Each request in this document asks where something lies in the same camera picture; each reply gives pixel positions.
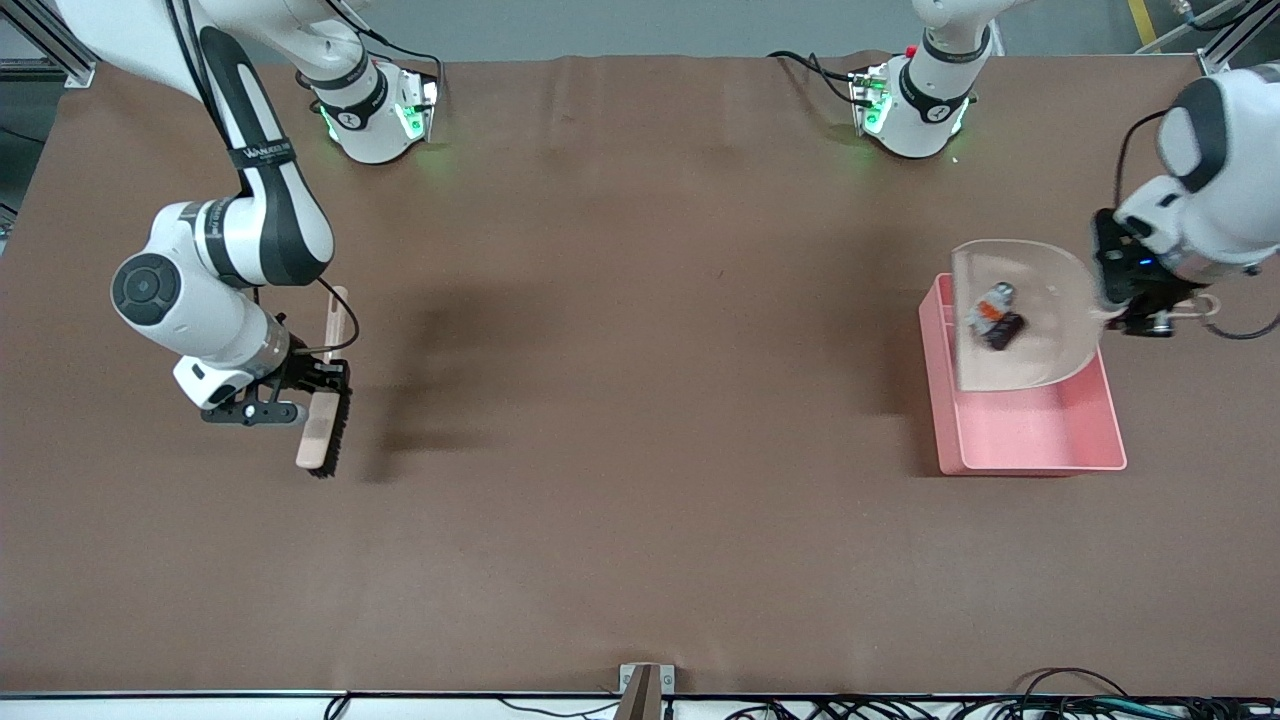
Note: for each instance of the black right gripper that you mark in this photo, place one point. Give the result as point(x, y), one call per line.
point(306, 374)

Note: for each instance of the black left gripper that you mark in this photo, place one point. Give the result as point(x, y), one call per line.
point(1113, 262)

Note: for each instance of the beige brush with black bristles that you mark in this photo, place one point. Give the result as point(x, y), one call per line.
point(320, 440)

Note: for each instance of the beige plastic dustpan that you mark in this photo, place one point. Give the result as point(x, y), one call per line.
point(1050, 350)

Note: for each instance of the small dark brown electronic part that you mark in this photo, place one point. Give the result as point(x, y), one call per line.
point(1006, 333)

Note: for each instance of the small white electronic part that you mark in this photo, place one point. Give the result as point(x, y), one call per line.
point(990, 306)

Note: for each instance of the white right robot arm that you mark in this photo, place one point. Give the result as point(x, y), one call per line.
point(180, 300)

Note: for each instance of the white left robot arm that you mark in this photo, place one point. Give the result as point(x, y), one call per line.
point(1220, 200)

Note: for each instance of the pink plastic bin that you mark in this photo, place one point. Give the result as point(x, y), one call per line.
point(1030, 430)

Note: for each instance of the brown table cover sheet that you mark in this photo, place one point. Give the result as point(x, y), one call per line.
point(600, 500)

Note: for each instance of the yellow floor tape strip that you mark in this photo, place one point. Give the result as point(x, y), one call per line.
point(1140, 20)

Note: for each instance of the aluminium frame profile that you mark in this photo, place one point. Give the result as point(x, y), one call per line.
point(50, 40)
point(1215, 60)

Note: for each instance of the metal table edge bracket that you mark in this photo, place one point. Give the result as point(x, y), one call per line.
point(640, 695)

